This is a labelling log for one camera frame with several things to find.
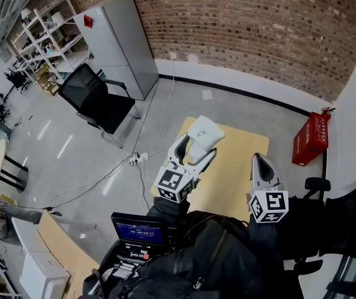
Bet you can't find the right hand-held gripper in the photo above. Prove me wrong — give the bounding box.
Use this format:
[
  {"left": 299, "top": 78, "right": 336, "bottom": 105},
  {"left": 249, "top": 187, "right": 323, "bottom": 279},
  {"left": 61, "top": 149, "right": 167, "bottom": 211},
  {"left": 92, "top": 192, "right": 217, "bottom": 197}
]
[{"left": 246, "top": 153, "right": 290, "bottom": 224}]

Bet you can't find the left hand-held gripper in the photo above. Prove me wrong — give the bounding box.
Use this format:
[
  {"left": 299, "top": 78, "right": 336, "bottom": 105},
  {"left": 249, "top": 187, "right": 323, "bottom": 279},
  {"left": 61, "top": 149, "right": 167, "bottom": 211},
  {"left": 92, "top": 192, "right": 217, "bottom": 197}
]
[{"left": 154, "top": 134, "right": 218, "bottom": 204}]

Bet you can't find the white soft object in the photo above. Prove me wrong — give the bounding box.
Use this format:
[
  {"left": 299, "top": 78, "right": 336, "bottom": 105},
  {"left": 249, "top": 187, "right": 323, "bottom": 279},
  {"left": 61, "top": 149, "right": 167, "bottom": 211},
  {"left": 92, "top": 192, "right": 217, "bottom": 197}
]
[{"left": 185, "top": 115, "right": 226, "bottom": 165}]

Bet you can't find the person's right forearm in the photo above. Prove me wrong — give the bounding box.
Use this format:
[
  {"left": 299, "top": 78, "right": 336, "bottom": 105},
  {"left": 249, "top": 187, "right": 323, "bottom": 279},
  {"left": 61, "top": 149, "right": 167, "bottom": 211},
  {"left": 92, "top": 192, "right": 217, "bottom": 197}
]
[{"left": 246, "top": 214, "right": 288, "bottom": 263}]

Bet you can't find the person's left forearm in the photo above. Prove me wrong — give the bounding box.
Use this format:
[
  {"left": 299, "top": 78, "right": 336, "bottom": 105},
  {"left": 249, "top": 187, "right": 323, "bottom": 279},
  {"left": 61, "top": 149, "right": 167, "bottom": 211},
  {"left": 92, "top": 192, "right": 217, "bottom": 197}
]
[{"left": 146, "top": 196, "right": 192, "bottom": 225}]

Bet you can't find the white power strip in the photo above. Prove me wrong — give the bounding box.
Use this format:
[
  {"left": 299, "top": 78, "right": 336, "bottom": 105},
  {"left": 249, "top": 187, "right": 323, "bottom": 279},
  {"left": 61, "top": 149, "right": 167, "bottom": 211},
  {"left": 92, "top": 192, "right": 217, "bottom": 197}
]
[{"left": 129, "top": 152, "right": 149, "bottom": 167}]

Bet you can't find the red fire extinguisher box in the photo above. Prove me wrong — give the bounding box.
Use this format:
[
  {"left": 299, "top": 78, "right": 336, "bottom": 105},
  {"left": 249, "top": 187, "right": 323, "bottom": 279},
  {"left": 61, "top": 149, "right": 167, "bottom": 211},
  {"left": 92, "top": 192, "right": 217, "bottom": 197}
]
[{"left": 291, "top": 111, "right": 332, "bottom": 167}]

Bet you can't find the black padded office chair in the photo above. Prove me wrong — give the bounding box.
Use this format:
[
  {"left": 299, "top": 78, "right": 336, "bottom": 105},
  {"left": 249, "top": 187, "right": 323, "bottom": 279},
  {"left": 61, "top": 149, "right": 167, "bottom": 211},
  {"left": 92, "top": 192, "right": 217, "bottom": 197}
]
[{"left": 276, "top": 176, "right": 356, "bottom": 275}]

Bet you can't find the black device with screen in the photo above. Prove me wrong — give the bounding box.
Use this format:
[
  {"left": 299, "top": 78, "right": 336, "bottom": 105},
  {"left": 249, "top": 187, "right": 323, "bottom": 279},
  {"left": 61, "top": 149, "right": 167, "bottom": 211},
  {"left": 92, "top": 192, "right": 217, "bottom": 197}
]
[{"left": 110, "top": 212, "right": 170, "bottom": 263}]

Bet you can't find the person's black jacket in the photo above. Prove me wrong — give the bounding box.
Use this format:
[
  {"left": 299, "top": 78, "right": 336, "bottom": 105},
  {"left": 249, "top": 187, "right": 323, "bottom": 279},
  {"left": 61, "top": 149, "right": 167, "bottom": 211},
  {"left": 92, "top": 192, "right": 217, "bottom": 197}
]
[{"left": 81, "top": 209, "right": 302, "bottom": 299}]

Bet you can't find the black mesh office chair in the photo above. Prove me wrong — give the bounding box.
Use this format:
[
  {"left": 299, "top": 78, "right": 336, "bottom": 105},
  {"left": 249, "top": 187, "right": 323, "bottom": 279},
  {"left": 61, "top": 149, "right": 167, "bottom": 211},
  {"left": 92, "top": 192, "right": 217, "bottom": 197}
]
[{"left": 57, "top": 62, "right": 142, "bottom": 150}]

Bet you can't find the grey refrigerator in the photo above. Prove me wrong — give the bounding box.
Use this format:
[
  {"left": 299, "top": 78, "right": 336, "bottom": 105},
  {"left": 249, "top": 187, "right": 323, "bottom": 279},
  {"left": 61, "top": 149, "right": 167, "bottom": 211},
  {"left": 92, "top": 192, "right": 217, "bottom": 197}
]
[{"left": 73, "top": 0, "right": 160, "bottom": 102}]

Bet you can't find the light wooden desk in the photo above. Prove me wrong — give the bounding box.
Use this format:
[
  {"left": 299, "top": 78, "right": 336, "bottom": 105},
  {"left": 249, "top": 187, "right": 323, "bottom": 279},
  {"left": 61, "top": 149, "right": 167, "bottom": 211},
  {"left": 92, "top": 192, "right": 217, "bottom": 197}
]
[{"left": 36, "top": 209, "right": 100, "bottom": 299}]

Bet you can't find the white metal shelving unit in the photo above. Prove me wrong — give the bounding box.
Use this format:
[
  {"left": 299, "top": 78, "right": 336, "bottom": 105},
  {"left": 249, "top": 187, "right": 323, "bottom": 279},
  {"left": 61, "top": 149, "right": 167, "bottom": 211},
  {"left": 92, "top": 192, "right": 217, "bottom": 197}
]
[{"left": 11, "top": 0, "right": 92, "bottom": 85}]

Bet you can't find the white cardboard box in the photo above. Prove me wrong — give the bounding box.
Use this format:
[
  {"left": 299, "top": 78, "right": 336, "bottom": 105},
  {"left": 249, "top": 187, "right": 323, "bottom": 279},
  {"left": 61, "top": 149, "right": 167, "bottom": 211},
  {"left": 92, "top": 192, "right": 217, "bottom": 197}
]
[{"left": 11, "top": 216, "right": 72, "bottom": 299}]

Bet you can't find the black swivel chair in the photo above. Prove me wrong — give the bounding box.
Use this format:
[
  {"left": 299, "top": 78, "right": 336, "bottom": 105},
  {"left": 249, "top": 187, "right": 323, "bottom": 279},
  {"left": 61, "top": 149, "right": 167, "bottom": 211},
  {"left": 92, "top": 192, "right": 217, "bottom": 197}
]
[{"left": 3, "top": 67, "right": 32, "bottom": 95}]

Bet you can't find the white power cable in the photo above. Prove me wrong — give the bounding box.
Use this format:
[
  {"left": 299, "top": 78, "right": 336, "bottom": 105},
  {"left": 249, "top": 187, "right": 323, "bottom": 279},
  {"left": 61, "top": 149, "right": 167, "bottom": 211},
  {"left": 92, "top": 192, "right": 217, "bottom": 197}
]
[{"left": 139, "top": 57, "right": 177, "bottom": 213}]

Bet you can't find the black floor cable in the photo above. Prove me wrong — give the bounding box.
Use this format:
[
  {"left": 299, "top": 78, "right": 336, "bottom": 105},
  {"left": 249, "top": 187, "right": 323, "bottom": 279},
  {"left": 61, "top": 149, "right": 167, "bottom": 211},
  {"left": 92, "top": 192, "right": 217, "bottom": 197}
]
[{"left": 45, "top": 153, "right": 135, "bottom": 212}]

